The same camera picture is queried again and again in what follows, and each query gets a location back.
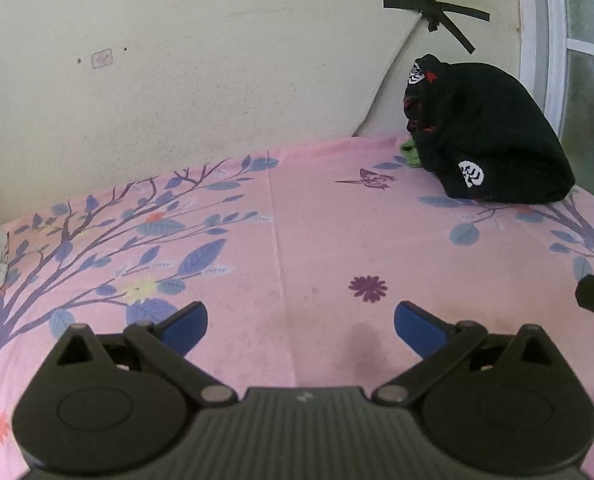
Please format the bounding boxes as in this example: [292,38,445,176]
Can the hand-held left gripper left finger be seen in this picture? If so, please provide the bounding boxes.
[52,301,238,406]

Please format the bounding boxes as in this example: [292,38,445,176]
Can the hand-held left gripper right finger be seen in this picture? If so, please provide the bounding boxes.
[374,301,558,406]

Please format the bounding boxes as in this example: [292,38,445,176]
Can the black reindeer print garment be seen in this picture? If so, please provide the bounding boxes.
[403,53,577,206]

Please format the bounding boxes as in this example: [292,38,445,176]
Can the pink floral bedsheet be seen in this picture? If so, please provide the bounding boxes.
[0,132,594,480]

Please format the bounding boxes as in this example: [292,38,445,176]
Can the green cloth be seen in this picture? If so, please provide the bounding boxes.
[399,141,423,170]

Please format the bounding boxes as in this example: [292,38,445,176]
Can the white cable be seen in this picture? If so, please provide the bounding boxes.
[352,12,426,137]

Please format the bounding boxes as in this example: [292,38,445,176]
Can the white window frame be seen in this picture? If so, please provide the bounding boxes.
[520,0,594,137]

